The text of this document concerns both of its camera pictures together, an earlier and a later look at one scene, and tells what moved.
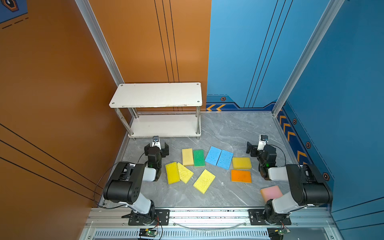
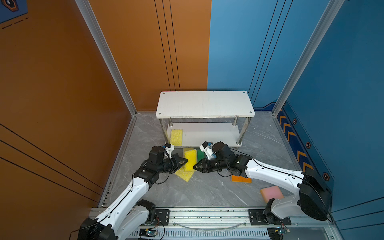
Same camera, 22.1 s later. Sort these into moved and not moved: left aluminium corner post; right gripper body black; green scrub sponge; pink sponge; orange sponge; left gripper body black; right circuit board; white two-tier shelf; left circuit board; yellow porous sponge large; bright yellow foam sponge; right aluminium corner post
Moved: white two-tier shelf; left gripper body black; yellow porous sponge large; right gripper body black; bright yellow foam sponge
Not moved: left circuit board; right aluminium corner post; left aluminium corner post; green scrub sponge; orange sponge; pink sponge; right circuit board
